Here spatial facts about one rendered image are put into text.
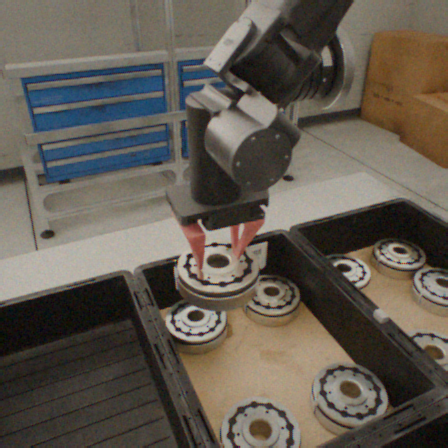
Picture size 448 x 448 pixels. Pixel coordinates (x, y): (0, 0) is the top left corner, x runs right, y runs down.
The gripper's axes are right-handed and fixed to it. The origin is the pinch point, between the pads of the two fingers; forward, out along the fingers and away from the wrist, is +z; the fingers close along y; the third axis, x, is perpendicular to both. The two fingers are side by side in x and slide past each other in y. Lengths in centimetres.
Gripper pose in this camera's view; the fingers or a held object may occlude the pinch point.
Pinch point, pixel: (217, 256)
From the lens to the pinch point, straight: 51.7
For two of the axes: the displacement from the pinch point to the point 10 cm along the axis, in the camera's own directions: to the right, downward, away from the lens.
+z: 0.1, 8.2, 5.7
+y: 9.2, -2.3, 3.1
